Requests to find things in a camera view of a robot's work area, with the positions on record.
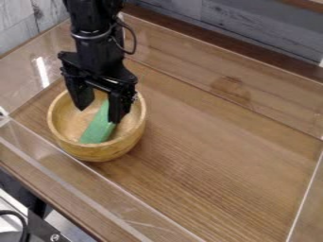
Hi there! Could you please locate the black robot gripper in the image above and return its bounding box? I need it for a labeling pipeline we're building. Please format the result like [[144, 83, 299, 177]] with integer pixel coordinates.
[[57, 33, 137, 124]]

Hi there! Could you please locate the green rectangular block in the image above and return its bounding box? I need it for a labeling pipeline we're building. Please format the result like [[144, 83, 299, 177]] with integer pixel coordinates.
[[80, 100, 116, 144]]

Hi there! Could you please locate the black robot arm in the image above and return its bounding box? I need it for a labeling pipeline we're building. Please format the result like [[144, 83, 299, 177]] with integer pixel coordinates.
[[57, 0, 137, 124]]

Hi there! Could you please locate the brown wooden bowl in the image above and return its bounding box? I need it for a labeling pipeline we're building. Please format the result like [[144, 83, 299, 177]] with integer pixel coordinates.
[[46, 91, 148, 163]]

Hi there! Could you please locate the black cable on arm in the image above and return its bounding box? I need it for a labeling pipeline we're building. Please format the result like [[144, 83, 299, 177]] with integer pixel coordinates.
[[109, 17, 138, 56]]

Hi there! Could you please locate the clear acrylic front wall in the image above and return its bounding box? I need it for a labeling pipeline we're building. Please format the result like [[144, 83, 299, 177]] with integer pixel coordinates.
[[0, 117, 205, 242]]

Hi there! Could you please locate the black cable bottom left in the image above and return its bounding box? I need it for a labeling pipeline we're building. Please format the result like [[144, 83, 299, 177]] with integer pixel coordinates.
[[0, 209, 30, 242]]

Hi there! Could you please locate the black metal table bracket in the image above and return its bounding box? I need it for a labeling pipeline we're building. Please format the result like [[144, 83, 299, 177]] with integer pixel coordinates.
[[28, 211, 72, 242]]

